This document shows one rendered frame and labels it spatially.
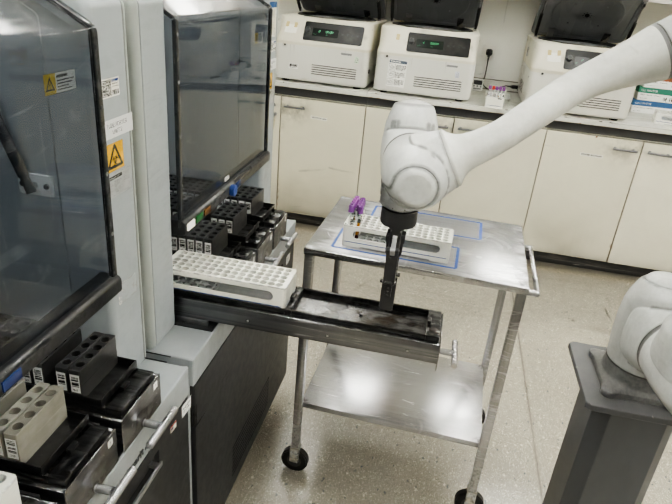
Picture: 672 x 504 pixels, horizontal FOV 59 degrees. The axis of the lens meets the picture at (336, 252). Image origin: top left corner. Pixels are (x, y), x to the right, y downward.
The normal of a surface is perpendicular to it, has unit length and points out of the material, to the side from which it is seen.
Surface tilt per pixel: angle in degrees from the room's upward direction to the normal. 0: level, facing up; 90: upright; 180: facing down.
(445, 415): 0
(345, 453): 0
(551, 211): 90
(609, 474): 90
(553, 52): 59
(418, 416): 0
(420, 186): 95
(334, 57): 90
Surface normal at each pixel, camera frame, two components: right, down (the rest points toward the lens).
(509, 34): -0.20, 0.40
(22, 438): 0.98, 0.15
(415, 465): 0.08, -0.90
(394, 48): -0.12, -0.11
